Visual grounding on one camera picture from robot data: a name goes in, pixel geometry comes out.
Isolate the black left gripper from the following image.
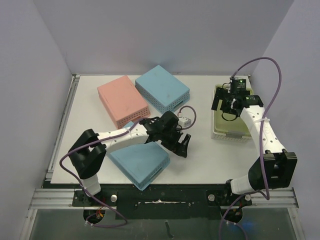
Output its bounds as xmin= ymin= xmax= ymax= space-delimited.
xmin=160 ymin=126 xmax=190 ymax=158

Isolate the white perforated basket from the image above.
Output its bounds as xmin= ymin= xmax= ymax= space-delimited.
xmin=210 ymin=84 xmax=252 ymax=143

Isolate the green perforated basket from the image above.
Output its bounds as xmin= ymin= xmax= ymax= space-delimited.
xmin=213 ymin=84 xmax=252 ymax=137

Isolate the blue perforated basket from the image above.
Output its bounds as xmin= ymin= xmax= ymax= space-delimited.
xmin=108 ymin=121 xmax=171 ymax=191
xmin=135 ymin=65 xmax=190 ymax=114

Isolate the pink perforated basket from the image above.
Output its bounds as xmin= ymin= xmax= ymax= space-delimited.
xmin=97 ymin=75 xmax=151 ymax=129

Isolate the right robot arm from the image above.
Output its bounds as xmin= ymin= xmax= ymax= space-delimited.
xmin=211 ymin=85 xmax=298 ymax=205

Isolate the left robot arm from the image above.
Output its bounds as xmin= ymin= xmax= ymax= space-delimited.
xmin=66 ymin=111 xmax=191 ymax=206

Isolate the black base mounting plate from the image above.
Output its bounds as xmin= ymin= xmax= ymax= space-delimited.
xmin=71 ymin=183 xmax=252 ymax=221

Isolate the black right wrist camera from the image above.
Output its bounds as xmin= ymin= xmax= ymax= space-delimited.
xmin=229 ymin=76 xmax=247 ymax=95

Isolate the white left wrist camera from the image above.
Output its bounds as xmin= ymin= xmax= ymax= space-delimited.
xmin=179 ymin=117 xmax=192 ymax=129

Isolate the aluminium left side rail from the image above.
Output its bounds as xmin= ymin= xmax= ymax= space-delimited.
xmin=44 ymin=74 xmax=80 ymax=181

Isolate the aluminium rail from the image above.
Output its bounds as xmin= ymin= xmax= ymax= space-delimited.
xmin=28 ymin=188 xmax=299 ymax=210
xmin=44 ymin=74 xmax=80 ymax=181

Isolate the aluminium front rail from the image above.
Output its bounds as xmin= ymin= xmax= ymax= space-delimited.
xmin=28 ymin=188 xmax=299 ymax=210

